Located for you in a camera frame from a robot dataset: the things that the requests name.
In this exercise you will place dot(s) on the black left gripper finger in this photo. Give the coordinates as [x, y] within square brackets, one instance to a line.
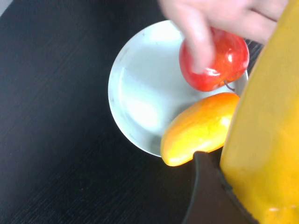
[210, 198]

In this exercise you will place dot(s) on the yellow banana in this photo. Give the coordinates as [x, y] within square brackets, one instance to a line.
[268, 116]

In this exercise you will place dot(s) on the person's right hand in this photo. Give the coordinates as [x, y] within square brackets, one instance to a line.
[222, 14]

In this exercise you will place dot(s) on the orange yellow mango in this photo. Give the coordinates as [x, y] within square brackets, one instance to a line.
[198, 130]

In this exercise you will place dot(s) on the white round plate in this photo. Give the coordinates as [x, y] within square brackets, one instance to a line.
[144, 93]

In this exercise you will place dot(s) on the red apple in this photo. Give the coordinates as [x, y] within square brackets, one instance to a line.
[229, 63]

